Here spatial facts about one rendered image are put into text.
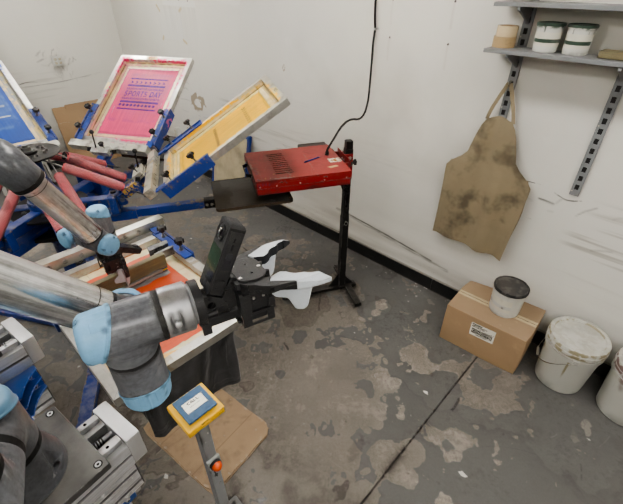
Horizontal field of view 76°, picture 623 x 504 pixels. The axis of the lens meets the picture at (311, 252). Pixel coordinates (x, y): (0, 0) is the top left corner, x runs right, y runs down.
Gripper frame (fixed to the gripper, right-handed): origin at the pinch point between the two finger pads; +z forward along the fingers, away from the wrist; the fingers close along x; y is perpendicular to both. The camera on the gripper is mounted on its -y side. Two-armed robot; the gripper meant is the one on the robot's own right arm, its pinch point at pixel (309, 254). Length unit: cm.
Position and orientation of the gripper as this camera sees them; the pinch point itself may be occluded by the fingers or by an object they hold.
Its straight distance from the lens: 66.2
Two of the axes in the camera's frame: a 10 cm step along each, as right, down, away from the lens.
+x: 4.8, 3.9, -7.9
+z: 8.8, -2.8, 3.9
